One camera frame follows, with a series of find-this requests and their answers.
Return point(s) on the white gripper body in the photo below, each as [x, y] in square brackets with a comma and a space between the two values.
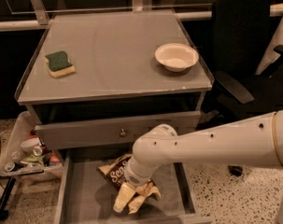
[137, 177]

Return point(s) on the black office chair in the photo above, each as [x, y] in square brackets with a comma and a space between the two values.
[240, 32]

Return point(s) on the green yellow sponge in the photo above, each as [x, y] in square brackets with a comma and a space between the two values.
[58, 64]

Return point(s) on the grey drawer cabinet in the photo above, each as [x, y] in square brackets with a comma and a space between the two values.
[117, 74]

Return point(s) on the white paper bowl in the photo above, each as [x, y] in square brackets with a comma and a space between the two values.
[176, 57]

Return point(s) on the black stand leg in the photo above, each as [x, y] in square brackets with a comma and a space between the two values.
[4, 198]

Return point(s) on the grey top drawer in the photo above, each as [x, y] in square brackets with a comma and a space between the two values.
[101, 132]

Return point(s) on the open grey middle drawer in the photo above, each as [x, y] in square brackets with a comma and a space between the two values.
[86, 197]

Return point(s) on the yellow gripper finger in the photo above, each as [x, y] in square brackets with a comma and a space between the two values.
[126, 193]
[136, 202]

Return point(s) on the white cup in bin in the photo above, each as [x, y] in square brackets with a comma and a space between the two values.
[29, 144]

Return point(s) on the round metal drawer knob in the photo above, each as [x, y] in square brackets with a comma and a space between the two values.
[123, 133]

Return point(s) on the metal railing bar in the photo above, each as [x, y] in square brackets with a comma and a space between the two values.
[275, 10]

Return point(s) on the metal can in bin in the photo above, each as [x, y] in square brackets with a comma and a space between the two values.
[38, 151]

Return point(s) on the clear plastic bin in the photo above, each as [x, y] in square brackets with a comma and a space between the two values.
[26, 167]

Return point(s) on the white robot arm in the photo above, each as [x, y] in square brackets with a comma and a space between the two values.
[256, 141]

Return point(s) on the brown SeaSalt chip bag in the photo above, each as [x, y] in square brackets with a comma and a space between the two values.
[114, 172]

